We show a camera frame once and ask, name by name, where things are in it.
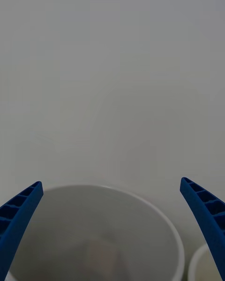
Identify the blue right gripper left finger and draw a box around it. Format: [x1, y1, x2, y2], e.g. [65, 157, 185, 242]
[0, 181, 44, 281]

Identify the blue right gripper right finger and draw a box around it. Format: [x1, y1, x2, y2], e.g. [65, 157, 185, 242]
[180, 177, 225, 281]

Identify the yellow-green plastic waste bin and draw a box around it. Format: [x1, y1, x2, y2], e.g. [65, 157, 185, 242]
[187, 244, 220, 281]

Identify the grey plastic waste bin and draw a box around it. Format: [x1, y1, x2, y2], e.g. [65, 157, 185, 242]
[5, 184, 185, 281]

